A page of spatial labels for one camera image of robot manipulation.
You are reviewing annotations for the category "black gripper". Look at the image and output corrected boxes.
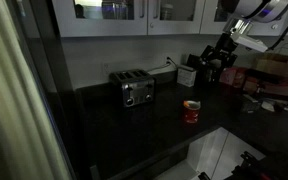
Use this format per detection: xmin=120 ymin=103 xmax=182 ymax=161
xmin=201 ymin=33 xmax=238 ymax=79

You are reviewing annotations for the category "orange marker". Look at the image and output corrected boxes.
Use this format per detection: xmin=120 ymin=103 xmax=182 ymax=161
xmin=183 ymin=101 xmax=191 ymax=107

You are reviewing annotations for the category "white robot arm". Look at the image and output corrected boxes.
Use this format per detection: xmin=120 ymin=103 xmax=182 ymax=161
xmin=200 ymin=0 xmax=288 ymax=76

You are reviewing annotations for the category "red cup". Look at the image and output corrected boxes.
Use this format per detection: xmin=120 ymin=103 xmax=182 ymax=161
xmin=183 ymin=100 xmax=201 ymax=123

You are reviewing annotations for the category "red food package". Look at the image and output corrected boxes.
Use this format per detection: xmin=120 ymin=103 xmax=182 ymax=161
xmin=219 ymin=67 xmax=247 ymax=88

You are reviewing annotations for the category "small white box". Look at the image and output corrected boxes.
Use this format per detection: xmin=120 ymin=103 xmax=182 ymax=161
xmin=177 ymin=65 xmax=197 ymax=87

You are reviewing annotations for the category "white upper cabinet right door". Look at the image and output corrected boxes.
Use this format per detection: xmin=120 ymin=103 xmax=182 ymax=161
xmin=200 ymin=0 xmax=288 ymax=36

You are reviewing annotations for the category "white cabinet door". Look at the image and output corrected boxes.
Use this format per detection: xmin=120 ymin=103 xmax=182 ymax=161
xmin=148 ymin=0 xmax=205 ymax=35
xmin=200 ymin=0 xmax=288 ymax=36
xmin=52 ymin=0 xmax=147 ymax=37

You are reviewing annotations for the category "white upper cabinet middle door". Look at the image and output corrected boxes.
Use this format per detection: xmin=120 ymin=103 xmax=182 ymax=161
xmin=148 ymin=0 xmax=205 ymax=35

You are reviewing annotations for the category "brown paper bag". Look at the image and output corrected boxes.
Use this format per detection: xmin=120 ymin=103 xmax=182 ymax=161
xmin=252 ymin=43 xmax=288 ymax=78

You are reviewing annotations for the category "silver black toaster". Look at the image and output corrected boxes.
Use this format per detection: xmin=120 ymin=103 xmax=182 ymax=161
xmin=109 ymin=69 xmax=155 ymax=107

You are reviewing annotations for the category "white lower cabinet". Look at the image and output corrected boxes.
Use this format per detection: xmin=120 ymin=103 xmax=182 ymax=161
xmin=154 ymin=128 xmax=265 ymax=180

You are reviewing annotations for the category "white upper cabinet left door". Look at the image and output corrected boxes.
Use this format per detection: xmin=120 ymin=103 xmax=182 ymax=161
xmin=52 ymin=0 xmax=147 ymax=37

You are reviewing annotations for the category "black refrigerator side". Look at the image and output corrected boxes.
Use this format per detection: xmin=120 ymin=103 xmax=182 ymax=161
xmin=6 ymin=0 xmax=85 ymax=180

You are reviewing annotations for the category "white toaster power cable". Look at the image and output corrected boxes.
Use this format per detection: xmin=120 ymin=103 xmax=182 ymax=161
xmin=146 ymin=56 xmax=178 ymax=73

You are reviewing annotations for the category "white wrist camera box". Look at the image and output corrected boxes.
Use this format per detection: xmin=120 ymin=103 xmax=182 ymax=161
xmin=230 ymin=31 xmax=268 ymax=52

